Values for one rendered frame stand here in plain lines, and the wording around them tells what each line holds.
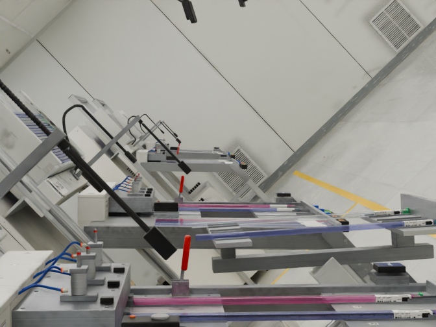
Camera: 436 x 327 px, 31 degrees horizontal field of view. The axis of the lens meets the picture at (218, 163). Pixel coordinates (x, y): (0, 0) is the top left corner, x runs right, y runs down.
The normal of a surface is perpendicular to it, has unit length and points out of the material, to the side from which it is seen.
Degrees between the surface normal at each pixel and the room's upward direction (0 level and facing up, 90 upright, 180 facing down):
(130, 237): 90
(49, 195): 90
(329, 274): 90
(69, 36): 90
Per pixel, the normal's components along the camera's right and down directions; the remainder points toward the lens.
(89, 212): 0.05, 0.05
